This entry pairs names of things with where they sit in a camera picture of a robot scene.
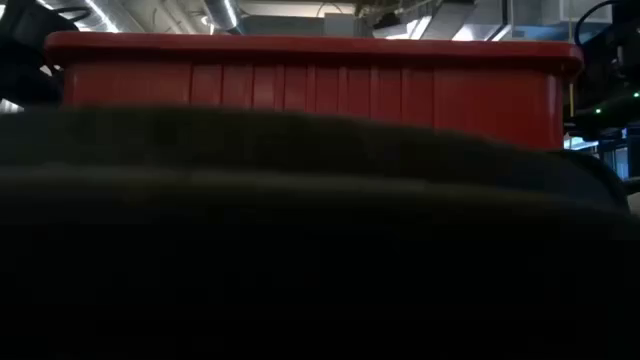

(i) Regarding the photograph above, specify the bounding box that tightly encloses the red plastic bin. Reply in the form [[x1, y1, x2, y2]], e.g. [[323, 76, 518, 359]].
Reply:
[[43, 30, 585, 151]]

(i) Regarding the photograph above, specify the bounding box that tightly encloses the round silver air duct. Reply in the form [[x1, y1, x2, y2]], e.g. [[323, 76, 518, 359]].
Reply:
[[202, 0, 244, 34]]

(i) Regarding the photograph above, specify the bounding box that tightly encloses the rectangular grey ceiling duct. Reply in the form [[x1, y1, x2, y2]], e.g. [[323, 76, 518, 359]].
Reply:
[[422, 0, 506, 42]]

